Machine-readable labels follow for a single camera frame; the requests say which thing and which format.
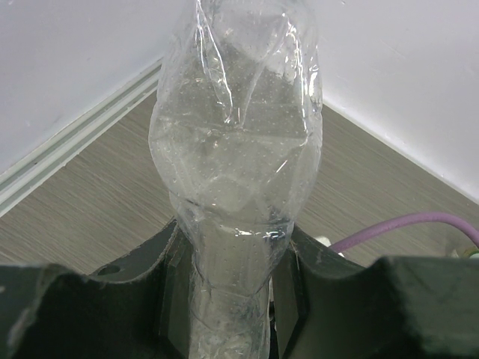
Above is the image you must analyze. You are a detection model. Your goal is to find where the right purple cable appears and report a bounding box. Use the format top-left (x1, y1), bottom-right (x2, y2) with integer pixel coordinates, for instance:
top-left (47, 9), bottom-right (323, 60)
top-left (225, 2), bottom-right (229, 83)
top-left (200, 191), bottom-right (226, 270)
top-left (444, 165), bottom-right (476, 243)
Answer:
top-left (331, 212), bottom-right (479, 254)

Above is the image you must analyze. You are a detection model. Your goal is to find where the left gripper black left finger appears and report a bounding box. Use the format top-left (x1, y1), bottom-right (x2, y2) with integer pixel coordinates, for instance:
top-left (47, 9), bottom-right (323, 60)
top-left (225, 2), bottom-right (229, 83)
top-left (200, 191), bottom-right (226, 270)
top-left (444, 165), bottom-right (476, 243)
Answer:
top-left (1, 220), bottom-right (191, 358)

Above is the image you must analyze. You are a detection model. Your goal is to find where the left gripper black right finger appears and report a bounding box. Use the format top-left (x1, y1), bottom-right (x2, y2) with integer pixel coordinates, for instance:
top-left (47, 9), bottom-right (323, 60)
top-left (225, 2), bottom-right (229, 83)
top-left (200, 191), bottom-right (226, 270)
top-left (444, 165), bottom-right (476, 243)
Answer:
top-left (271, 228), bottom-right (478, 359)

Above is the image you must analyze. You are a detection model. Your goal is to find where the clear plastic bottle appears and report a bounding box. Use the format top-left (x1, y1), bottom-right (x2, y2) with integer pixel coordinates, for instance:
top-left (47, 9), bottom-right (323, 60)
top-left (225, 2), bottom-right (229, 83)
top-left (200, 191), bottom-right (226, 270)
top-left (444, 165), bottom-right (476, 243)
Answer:
top-left (148, 1), bottom-right (323, 358)

